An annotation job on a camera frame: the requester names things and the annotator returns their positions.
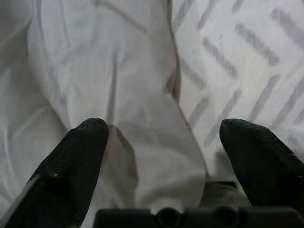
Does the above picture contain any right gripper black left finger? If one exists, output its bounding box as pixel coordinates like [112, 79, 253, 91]
[0, 118, 109, 228]

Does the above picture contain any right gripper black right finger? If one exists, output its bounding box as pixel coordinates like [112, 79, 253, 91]
[218, 118, 304, 209]

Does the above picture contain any white herringbone mattress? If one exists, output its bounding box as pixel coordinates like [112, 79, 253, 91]
[170, 0, 304, 182]

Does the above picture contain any grey crumpled blanket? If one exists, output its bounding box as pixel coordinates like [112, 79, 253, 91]
[0, 0, 208, 216]

